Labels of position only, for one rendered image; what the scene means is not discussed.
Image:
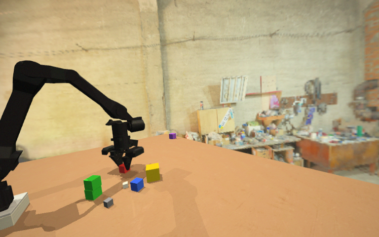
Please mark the green block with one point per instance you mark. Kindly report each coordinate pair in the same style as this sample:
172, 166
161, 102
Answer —
92, 195
92, 182

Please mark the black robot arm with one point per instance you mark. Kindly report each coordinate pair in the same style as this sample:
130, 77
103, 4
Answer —
28, 79

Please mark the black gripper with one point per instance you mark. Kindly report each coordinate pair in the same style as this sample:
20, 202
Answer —
121, 146

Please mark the red block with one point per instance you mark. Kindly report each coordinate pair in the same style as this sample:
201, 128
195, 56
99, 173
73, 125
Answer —
122, 169

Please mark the blue block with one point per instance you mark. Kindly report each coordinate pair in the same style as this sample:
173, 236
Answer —
137, 184

